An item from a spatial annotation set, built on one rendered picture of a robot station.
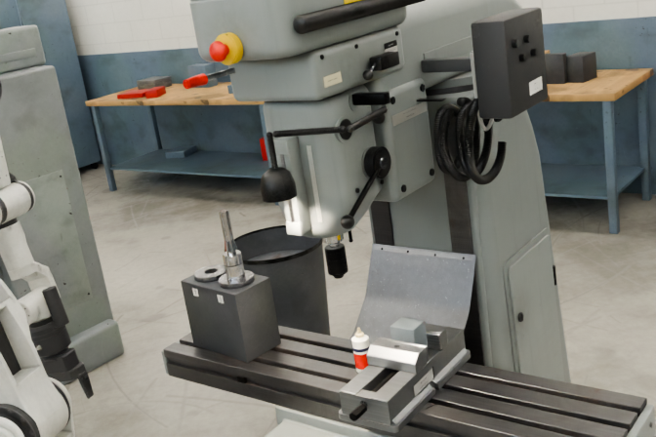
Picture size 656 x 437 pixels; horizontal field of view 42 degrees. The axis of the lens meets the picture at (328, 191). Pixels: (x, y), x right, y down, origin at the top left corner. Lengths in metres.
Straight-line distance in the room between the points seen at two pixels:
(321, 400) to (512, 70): 0.86
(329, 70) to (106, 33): 7.41
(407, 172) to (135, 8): 6.86
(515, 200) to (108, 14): 7.04
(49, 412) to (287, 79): 0.90
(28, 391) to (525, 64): 1.29
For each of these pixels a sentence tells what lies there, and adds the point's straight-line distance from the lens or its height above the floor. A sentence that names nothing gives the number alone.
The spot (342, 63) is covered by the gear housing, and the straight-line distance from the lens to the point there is 1.74.
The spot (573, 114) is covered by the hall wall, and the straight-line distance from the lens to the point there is 6.18.
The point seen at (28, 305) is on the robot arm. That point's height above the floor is 1.21.
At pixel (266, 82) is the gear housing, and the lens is 1.75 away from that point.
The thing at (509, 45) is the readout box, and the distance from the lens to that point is 1.82.
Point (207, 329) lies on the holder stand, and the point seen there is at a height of 1.02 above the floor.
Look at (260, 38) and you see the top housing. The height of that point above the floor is 1.77.
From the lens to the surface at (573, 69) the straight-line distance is 5.59.
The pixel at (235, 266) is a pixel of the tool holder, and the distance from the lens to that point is 2.12.
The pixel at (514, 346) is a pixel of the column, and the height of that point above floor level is 0.83.
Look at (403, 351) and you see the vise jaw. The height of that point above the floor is 1.07.
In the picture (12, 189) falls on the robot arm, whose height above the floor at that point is 1.48.
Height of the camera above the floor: 1.92
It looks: 16 degrees down
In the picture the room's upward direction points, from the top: 9 degrees counter-clockwise
